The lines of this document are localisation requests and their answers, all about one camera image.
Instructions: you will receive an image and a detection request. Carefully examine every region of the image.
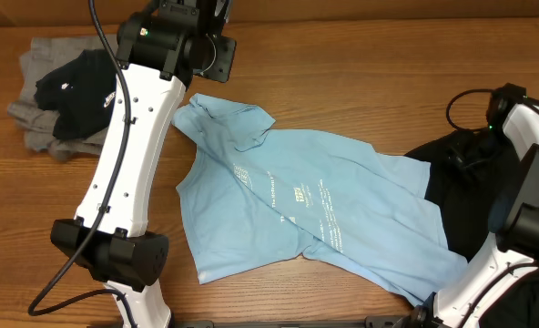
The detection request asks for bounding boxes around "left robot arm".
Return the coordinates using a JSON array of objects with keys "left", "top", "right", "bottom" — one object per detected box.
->
[{"left": 50, "top": 0, "right": 236, "bottom": 327}]

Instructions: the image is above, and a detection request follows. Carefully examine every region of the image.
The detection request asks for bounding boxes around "light blue printed t-shirt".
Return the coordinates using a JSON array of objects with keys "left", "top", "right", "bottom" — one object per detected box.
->
[{"left": 172, "top": 94, "right": 467, "bottom": 305}]

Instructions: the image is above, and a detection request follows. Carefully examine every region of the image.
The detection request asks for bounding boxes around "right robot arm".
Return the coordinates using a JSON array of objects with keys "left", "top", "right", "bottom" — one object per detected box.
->
[{"left": 366, "top": 84, "right": 539, "bottom": 327}]

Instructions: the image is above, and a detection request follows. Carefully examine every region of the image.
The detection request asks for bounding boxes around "black garment at right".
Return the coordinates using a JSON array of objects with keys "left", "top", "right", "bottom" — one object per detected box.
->
[{"left": 406, "top": 131, "right": 539, "bottom": 328}]

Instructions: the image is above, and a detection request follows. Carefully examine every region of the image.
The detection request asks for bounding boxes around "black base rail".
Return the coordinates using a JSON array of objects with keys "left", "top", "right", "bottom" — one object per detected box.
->
[{"left": 173, "top": 315, "right": 405, "bottom": 328}]

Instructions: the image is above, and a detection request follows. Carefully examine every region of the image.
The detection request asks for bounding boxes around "grey folded garment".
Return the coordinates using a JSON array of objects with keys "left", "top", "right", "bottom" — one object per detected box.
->
[{"left": 7, "top": 36, "right": 107, "bottom": 161}]

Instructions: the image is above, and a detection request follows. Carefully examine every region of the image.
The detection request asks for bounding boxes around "black folded Nike garment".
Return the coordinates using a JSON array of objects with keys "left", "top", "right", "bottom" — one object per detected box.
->
[{"left": 35, "top": 49, "right": 116, "bottom": 140}]

